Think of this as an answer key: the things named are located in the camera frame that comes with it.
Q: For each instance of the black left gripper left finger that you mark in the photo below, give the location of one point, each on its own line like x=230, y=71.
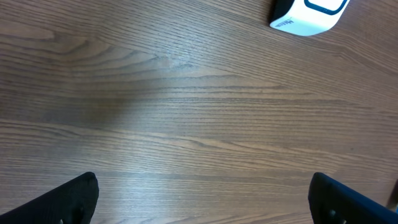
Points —
x=74, y=202

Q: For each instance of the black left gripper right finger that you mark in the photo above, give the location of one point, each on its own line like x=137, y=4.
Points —
x=332, y=202

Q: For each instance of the white barcode scanner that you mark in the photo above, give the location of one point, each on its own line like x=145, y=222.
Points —
x=307, y=17

